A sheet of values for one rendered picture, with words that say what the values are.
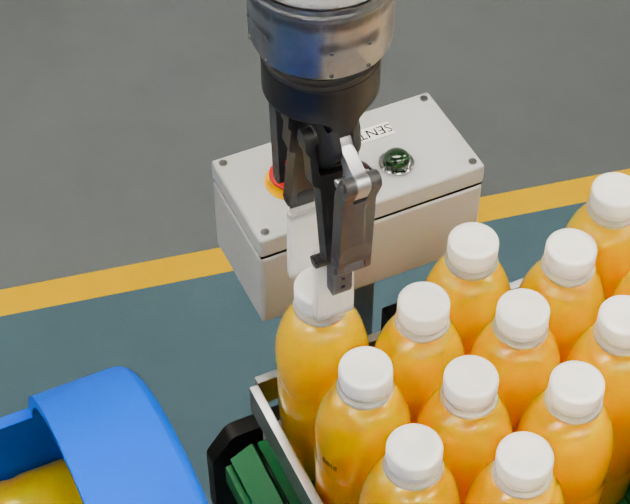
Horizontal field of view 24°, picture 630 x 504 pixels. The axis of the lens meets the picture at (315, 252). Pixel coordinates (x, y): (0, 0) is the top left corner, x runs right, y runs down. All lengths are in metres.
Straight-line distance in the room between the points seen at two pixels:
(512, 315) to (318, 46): 0.31
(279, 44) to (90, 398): 0.24
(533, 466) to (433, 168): 0.30
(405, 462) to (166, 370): 1.48
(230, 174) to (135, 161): 1.61
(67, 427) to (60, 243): 1.79
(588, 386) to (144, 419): 0.33
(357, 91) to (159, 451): 0.25
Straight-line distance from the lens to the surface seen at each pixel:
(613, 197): 1.16
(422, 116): 1.23
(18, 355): 2.50
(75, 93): 2.94
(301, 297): 1.06
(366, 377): 1.02
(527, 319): 1.07
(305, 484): 1.13
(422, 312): 1.06
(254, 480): 1.23
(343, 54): 0.86
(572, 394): 1.03
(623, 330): 1.07
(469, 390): 1.02
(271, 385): 1.20
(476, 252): 1.10
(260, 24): 0.86
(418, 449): 0.99
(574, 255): 1.11
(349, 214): 0.93
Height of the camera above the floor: 1.93
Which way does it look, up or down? 48 degrees down
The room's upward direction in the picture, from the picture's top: straight up
